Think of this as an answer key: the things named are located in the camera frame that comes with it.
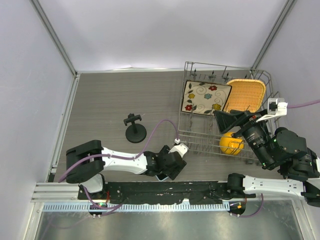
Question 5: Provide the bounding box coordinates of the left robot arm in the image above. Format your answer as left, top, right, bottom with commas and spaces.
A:
60, 140, 189, 200

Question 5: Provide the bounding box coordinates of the black phone stand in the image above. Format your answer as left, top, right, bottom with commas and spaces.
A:
123, 113, 147, 144

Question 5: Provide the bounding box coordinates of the left aluminium frame post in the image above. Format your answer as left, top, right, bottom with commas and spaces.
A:
29, 0, 77, 77

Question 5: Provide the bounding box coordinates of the blue-cased smartphone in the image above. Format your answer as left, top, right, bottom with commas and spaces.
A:
155, 173, 169, 182

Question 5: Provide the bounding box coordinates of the grey wire dish rack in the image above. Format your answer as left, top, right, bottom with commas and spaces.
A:
178, 61, 280, 165

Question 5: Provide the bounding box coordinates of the floral square plate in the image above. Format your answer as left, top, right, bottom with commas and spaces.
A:
180, 80, 232, 116

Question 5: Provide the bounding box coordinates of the white slotted cable duct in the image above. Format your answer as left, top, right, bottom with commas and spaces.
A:
42, 201, 230, 213

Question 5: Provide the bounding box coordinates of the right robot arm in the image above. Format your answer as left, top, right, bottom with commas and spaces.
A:
213, 110, 320, 207

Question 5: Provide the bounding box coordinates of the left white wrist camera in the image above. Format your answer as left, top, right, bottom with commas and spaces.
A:
169, 138, 189, 158

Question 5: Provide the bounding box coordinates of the right aluminium frame post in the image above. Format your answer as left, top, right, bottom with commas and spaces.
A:
251, 0, 297, 69

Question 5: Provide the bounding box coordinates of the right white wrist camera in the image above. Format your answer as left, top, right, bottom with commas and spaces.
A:
256, 98, 288, 122

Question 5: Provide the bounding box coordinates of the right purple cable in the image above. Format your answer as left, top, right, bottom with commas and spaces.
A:
238, 99, 320, 218

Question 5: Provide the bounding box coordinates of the aluminium frame post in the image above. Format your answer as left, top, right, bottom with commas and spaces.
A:
29, 0, 77, 77
251, 0, 297, 69

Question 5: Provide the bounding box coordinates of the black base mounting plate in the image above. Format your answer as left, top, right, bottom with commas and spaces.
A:
90, 181, 256, 205

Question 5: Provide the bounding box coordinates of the yellow bowl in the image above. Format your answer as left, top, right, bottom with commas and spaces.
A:
219, 132, 245, 156

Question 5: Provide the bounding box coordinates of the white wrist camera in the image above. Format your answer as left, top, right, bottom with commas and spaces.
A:
256, 98, 288, 122
169, 138, 189, 158

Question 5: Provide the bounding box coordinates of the orange woven basket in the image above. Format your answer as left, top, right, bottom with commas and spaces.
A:
223, 79, 266, 113

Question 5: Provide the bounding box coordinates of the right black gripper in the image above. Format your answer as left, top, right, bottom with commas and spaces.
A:
210, 108, 271, 167

